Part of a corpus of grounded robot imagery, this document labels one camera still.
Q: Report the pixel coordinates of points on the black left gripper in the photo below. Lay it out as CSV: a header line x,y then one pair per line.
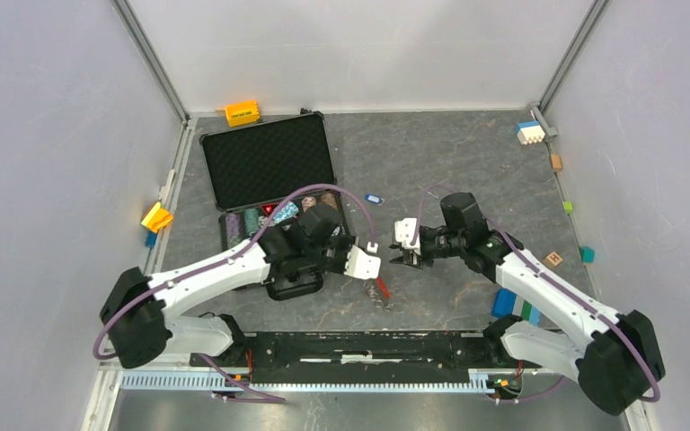
x,y
341,267

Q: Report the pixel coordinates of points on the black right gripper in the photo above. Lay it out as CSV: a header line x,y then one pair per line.
x,y
423,260

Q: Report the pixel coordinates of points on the metal keyring tool red handle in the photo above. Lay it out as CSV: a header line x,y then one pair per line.
x,y
378,293

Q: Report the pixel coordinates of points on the blue key tag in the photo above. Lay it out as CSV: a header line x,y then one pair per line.
x,y
374,199

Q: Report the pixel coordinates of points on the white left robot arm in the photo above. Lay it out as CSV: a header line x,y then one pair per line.
x,y
144,316

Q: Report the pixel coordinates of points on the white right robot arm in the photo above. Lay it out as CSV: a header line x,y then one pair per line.
x,y
613,357

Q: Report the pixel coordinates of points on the black poker chip case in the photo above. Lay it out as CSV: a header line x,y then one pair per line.
x,y
281,170

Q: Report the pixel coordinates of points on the blue green white brick stack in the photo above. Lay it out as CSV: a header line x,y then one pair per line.
x,y
506,302

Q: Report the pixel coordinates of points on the wooden letter cube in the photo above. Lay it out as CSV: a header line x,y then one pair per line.
x,y
553,260

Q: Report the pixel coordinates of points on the yellow orange toy block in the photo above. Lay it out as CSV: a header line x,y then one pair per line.
x,y
156,218

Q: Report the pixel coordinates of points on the blue white toy block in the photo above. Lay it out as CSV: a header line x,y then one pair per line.
x,y
530,132

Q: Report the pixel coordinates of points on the small blue block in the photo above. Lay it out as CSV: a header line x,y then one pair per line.
x,y
151,239

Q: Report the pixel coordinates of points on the brown wooden cube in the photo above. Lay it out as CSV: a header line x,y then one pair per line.
x,y
556,162

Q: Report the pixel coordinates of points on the teal small cube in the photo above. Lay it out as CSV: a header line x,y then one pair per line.
x,y
587,254

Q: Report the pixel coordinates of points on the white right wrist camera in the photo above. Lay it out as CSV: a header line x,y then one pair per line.
x,y
406,235

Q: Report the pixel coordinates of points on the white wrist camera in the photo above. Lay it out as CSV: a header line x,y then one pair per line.
x,y
362,264
406,235

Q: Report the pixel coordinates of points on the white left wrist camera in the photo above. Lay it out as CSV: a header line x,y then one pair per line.
x,y
362,264

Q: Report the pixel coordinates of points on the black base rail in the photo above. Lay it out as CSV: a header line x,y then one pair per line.
x,y
381,357

